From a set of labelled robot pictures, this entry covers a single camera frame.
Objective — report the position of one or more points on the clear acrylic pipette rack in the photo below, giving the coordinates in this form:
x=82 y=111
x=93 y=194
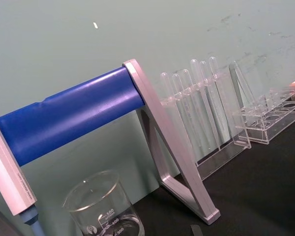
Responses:
x=226 y=152

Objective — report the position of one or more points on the blue bar silver pipette stand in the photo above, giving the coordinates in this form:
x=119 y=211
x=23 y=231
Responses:
x=71 y=113

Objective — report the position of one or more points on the grey pipette with blue tip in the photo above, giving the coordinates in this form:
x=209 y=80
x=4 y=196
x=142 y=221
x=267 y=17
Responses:
x=9 y=172

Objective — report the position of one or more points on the black table cloth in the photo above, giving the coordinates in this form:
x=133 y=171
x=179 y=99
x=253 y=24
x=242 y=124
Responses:
x=260 y=196

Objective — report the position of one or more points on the clear glass beaker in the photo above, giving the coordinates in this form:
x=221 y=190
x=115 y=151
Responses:
x=105 y=216

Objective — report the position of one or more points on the clear acrylic test tube rack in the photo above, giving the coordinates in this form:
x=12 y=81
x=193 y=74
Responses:
x=273 y=123

